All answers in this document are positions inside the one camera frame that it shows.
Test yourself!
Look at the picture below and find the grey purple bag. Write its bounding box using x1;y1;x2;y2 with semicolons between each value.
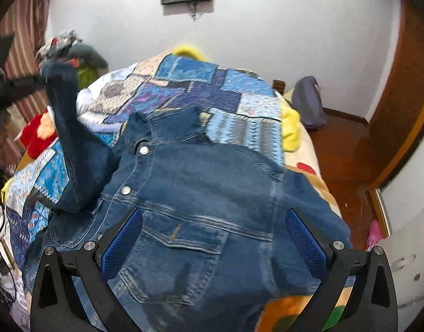
291;76;327;130

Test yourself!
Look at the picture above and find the striped maroon curtain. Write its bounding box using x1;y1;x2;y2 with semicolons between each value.
0;0;50;173

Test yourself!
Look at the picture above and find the yellow plush blanket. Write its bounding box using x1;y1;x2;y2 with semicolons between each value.
171;45;301;152

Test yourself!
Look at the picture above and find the white cabinet with stickers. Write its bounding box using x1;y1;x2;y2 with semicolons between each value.
378;138;424;332

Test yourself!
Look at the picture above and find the blue patchwork bedspread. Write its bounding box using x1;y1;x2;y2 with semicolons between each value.
3;53;285;266

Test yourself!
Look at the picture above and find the colourful fleece blanket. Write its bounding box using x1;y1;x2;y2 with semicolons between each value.
255;128;354;331

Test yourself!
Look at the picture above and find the pile of clothes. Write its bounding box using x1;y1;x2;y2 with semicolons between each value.
36;30;108;90

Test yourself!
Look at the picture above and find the wooden bed post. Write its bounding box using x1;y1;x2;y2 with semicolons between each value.
272;79;286;94

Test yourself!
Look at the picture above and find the pink slipper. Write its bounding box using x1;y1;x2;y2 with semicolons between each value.
366;220;383;251

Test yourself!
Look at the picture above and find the brown wooden door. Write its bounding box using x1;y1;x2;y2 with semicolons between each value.
368;0;424;190

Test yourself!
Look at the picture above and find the blue denim jacket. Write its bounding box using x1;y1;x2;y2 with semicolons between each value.
21;62;350;331

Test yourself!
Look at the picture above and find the red orange plush toy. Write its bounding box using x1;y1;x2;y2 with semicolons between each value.
15;110;57;160

